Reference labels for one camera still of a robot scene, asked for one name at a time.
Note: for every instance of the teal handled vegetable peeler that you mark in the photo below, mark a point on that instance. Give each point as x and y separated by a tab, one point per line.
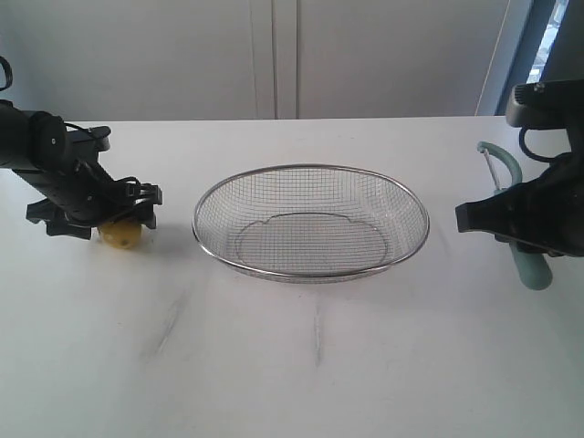
533	269

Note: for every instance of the white cabinet doors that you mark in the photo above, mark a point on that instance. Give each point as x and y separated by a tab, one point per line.
233	60

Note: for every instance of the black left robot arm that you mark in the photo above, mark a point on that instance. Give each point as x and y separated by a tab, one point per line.
61	161

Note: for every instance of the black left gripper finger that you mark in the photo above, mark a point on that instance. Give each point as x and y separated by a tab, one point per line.
56	221
142	198

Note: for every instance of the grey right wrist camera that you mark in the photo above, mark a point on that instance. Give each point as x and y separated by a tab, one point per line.
544	105

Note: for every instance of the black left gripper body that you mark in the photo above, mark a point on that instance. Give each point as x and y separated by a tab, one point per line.
86	192

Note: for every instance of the yellow lemon with sticker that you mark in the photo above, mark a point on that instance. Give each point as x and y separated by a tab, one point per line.
124	234

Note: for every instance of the dark window frame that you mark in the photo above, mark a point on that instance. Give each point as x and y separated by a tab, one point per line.
565	58

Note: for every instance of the oval steel mesh basket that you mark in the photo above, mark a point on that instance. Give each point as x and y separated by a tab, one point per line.
310	223

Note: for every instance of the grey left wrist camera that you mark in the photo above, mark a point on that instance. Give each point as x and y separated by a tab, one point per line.
88	143

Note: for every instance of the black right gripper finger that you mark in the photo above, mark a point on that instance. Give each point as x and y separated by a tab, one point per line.
509	216

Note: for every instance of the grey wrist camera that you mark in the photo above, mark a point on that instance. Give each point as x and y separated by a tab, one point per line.
88	143
544	105

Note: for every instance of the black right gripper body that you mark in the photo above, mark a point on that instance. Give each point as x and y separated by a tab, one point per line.
555	206

